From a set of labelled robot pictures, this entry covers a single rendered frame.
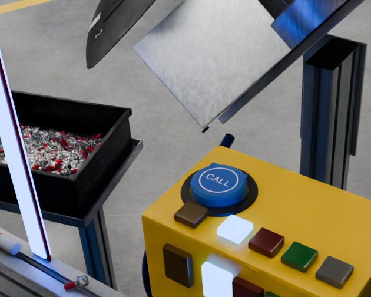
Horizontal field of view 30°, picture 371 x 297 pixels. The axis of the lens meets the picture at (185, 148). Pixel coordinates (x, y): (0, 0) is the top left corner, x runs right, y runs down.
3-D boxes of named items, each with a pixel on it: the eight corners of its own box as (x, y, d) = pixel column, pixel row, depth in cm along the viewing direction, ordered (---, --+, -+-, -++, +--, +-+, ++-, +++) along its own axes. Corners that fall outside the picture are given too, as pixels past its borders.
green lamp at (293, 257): (318, 257, 43) (319, 250, 43) (305, 274, 42) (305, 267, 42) (293, 246, 44) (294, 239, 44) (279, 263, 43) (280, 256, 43)
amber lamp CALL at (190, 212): (209, 215, 47) (209, 208, 47) (194, 230, 46) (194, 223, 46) (188, 205, 48) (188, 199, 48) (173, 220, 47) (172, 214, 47)
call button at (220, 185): (257, 190, 50) (257, 172, 49) (227, 222, 47) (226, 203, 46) (212, 172, 52) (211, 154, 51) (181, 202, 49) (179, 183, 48)
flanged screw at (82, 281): (62, 288, 70) (85, 280, 70) (61, 279, 71) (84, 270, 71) (67, 296, 71) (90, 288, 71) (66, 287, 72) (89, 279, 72)
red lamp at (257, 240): (285, 243, 45) (285, 236, 44) (271, 259, 44) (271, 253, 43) (261, 232, 46) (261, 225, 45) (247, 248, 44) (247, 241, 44)
